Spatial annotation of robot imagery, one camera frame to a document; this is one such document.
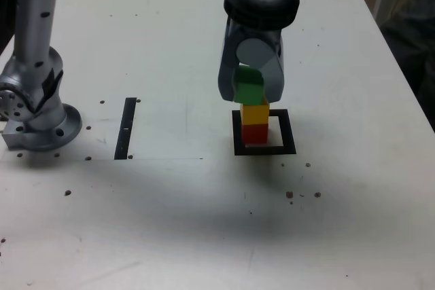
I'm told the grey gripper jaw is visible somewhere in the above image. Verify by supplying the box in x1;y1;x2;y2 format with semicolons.
217;18;243;103
236;37;285;104

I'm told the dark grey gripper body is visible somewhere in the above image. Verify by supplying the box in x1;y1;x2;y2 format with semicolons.
226;18;285;57

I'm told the green cube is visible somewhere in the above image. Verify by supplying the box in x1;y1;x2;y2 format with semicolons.
232;65;266;106

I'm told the yellow cube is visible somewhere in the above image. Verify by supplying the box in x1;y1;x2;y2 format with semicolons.
239;98;270;126

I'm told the red cube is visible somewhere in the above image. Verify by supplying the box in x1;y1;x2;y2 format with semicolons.
240;123;269;145

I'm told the black tape square outline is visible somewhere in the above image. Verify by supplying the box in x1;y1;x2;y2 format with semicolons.
231;109;297;157

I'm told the black tape strip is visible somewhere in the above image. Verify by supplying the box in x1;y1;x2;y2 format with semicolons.
114;97;137;161

